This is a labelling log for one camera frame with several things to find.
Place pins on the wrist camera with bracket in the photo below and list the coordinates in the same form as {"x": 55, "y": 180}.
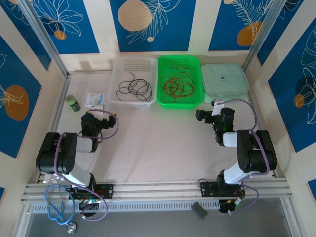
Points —
{"x": 226, "y": 114}
{"x": 89, "y": 118}

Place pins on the aluminium side rail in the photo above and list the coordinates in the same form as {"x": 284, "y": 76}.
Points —
{"x": 259, "y": 124}
{"x": 58, "y": 111}

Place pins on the round metal disc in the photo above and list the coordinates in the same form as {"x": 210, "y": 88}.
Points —
{"x": 71, "y": 227}

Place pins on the aluminium front rail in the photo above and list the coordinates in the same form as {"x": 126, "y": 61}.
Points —
{"x": 160, "y": 190}

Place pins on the dark grey block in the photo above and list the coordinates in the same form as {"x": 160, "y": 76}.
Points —
{"x": 199, "y": 210}

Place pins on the white blue sachet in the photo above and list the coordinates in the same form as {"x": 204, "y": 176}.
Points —
{"x": 93, "y": 99}

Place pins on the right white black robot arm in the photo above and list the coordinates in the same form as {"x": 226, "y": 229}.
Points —
{"x": 256, "y": 158}

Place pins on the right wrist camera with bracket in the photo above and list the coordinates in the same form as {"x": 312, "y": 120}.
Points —
{"x": 226, "y": 114}

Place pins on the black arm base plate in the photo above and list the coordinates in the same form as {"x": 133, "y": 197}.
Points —
{"x": 208, "y": 189}
{"x": 107, "y": 191}

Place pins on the green plastic basket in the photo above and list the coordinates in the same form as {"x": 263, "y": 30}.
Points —
{"x": 180, "y": 59}

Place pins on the pale green lidded container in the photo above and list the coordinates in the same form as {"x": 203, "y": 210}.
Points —
{"x": 224, "y": 82}

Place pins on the clear plastic basket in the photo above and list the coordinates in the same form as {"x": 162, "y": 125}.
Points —
{"x": 133, "y": 66}

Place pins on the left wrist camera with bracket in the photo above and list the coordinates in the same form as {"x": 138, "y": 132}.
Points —
{"x": 89, "y": 118}

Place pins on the small green capped bottle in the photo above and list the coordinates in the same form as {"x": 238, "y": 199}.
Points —
{"x": 73, "y": 103}

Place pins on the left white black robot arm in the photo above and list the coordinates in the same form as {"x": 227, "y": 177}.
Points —
{"x": 63, "y": 153}

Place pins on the aluminium corner post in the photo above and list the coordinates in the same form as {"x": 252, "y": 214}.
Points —
{"x": 44, "y": 37}
{"x": 261, "y": 32}

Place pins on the black electronics box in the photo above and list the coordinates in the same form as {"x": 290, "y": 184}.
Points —
{"x": 225, "y": 207}
{"x": 89, "y": 205}

